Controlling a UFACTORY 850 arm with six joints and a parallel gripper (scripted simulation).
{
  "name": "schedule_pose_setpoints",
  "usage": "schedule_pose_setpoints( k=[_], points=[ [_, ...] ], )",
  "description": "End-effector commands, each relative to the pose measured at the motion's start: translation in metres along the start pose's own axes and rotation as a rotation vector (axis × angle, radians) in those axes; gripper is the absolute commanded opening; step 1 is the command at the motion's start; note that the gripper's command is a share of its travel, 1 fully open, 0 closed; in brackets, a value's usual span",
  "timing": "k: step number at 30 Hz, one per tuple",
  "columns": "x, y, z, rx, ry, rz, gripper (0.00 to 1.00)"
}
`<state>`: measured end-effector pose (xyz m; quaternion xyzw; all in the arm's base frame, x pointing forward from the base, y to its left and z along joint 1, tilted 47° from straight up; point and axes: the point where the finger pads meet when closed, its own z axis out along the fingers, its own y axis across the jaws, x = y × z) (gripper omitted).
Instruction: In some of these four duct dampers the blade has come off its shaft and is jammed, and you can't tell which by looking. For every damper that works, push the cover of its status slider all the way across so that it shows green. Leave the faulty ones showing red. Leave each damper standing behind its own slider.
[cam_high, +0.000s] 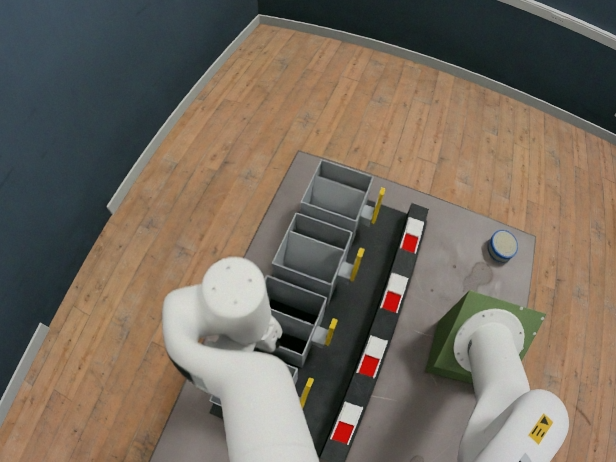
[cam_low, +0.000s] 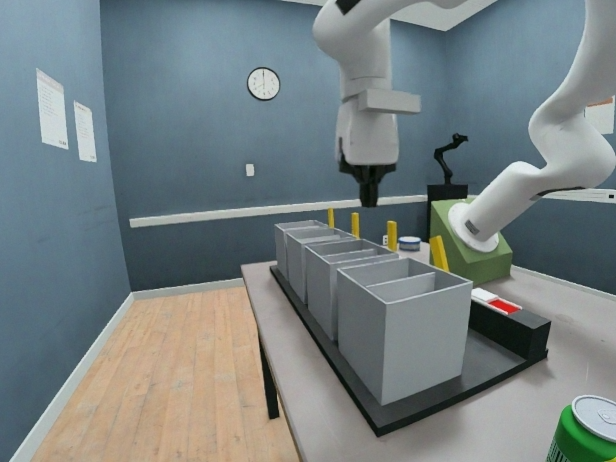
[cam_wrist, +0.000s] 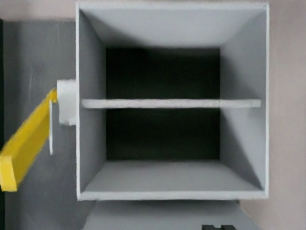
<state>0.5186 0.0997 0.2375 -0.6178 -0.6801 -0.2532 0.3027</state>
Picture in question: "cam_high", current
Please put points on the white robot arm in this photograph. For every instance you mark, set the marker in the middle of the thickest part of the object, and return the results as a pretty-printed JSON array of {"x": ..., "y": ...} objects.
[{"x": 263, "y": 416}]

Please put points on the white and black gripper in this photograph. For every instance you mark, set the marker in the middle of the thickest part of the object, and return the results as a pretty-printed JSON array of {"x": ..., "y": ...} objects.
[{"x": 268, "y": 341}]

